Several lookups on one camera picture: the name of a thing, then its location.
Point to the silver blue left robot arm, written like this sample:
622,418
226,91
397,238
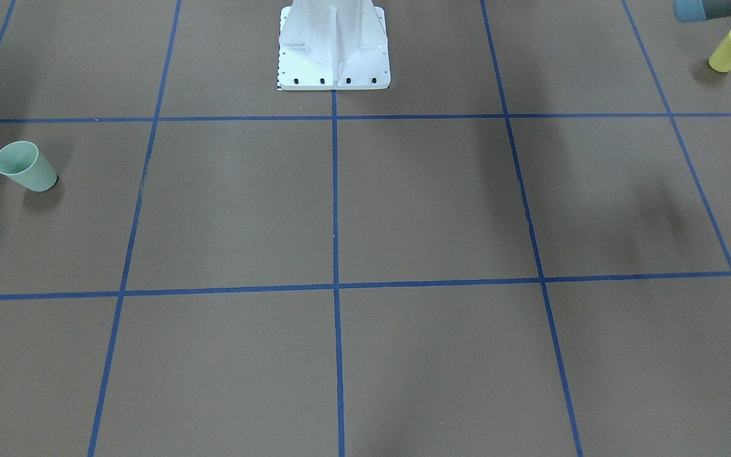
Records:
702,11

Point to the green plastic cup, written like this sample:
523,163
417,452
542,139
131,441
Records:
24,163

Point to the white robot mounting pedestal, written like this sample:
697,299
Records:
333,45

